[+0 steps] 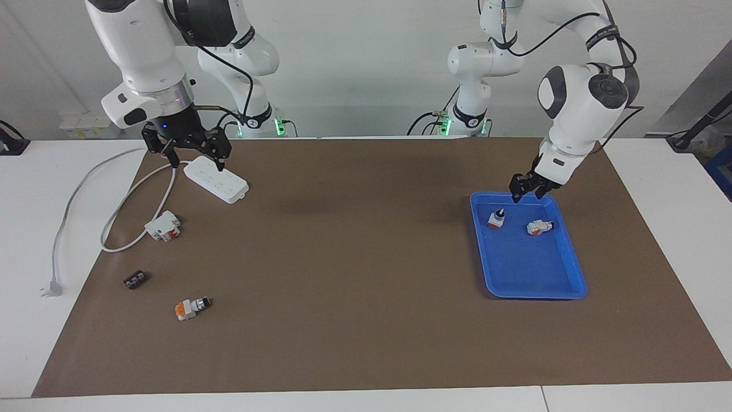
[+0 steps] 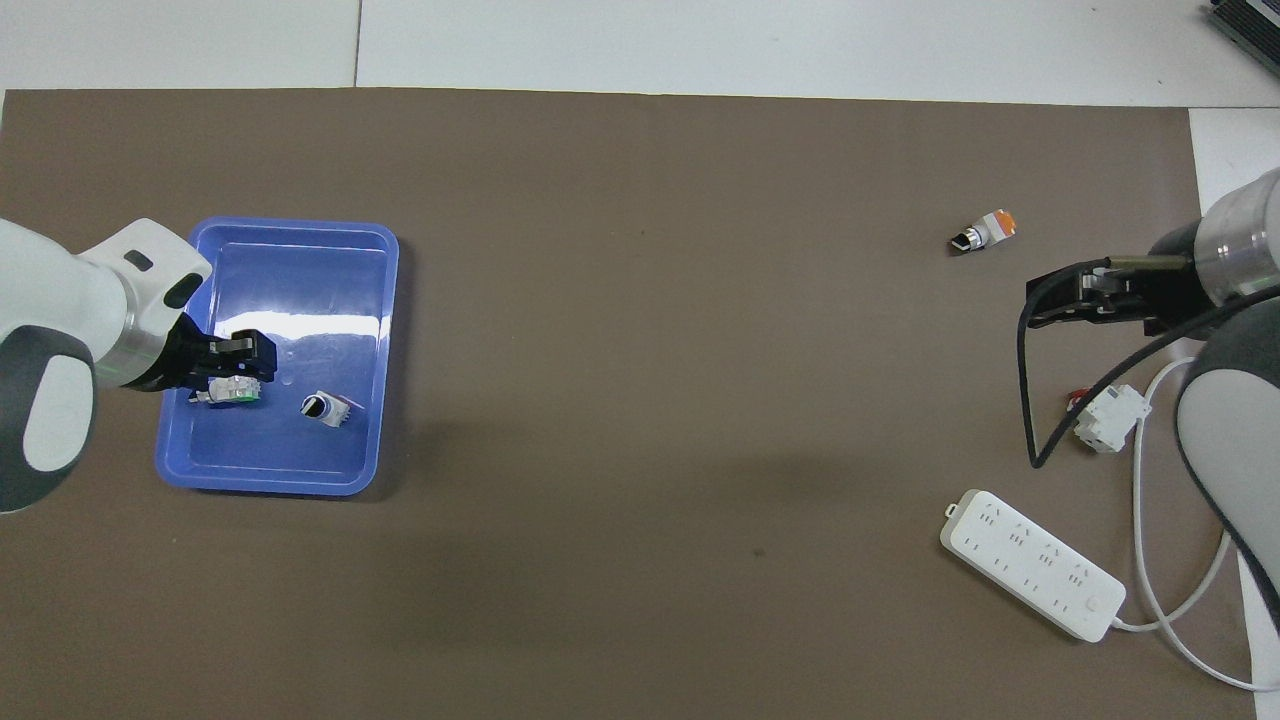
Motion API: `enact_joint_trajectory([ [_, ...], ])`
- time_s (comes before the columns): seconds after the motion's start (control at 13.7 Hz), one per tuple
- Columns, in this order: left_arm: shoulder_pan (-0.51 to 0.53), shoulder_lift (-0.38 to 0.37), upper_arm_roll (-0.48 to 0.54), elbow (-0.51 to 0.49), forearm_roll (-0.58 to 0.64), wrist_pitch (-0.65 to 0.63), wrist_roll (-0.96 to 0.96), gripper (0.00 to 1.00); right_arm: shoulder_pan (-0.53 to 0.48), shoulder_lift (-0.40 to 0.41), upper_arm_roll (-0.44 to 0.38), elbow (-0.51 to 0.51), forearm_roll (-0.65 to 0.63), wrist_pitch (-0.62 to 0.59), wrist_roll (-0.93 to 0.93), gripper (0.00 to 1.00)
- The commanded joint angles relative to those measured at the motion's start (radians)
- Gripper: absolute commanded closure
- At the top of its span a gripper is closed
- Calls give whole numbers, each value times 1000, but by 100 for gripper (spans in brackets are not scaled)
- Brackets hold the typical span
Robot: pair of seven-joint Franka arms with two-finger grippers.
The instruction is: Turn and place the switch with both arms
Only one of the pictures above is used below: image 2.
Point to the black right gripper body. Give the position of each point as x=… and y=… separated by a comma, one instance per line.
x=1180, y=285

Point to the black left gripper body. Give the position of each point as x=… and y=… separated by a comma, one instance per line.
x=190, y=360

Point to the green and white rotary switch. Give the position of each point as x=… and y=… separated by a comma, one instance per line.
x=325, y=408

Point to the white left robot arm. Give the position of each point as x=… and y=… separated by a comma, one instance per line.
x=60, y=320

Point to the blue plastic tray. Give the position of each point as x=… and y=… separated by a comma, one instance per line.
x=290, y=460

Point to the white circuit breaker red lever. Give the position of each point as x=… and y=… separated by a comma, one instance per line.
x=1110, y=420

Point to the grey ribbed metal device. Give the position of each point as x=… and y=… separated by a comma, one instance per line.
x=1250, y=20

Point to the brown table mat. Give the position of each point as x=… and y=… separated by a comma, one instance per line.
x=640, y=300

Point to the white switch with mixed colours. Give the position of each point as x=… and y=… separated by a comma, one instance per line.
x=235, y=393

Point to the orange and white rotary switch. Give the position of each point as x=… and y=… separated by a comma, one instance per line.
x=985, y=230

